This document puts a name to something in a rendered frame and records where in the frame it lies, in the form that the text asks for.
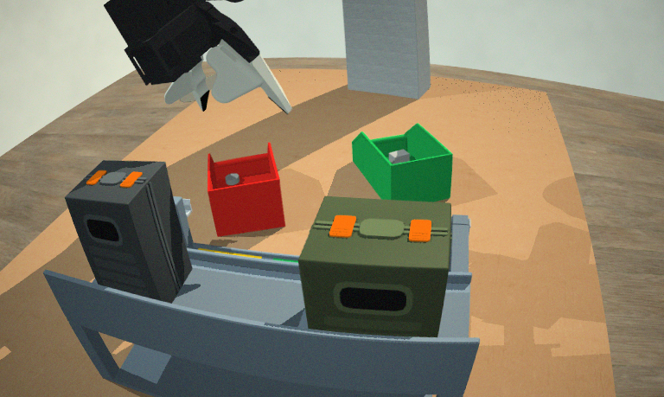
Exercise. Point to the olive green tool case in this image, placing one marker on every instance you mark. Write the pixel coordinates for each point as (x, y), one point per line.
(376, 267)

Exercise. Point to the green bin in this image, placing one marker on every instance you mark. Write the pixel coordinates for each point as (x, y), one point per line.
(419, 180)

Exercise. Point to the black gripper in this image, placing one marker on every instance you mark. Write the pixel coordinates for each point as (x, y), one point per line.
(168, 39)

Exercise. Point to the dark grey tool case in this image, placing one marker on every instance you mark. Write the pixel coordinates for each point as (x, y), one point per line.
(125, 216)

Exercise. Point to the red bin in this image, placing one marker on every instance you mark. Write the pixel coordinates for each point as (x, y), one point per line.
(255, 205)

